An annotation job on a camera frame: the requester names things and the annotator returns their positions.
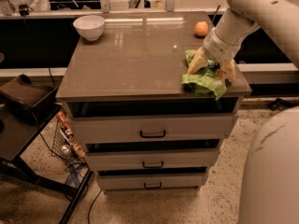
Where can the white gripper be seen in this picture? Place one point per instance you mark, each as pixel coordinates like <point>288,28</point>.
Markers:
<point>220,50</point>

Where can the green rice chip bag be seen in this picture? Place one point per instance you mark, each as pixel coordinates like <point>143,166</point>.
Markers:
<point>206,81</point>

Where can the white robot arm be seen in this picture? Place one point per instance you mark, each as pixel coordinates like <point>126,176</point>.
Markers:
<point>270,185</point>

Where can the white bowl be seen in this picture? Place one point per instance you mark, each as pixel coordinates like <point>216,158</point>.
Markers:
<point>90,27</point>

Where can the orange fruit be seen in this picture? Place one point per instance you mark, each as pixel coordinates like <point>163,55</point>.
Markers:
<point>201,28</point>

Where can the black office chair base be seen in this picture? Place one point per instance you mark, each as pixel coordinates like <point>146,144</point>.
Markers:
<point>280,104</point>

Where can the grey drawer cabinet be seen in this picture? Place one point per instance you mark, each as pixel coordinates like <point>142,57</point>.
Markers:
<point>136,69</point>

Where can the black box on side table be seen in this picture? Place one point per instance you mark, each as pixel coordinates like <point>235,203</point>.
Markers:
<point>27,101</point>

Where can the black side table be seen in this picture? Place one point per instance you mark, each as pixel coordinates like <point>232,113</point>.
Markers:
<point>17,135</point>

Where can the top drawer with black handle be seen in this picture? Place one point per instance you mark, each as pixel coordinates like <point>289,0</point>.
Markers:
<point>152,128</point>

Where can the bottom drawer with black handle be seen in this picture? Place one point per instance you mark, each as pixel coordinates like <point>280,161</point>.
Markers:
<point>108,183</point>

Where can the wire basket with snacks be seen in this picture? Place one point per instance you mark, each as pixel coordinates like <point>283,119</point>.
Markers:
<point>65,144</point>

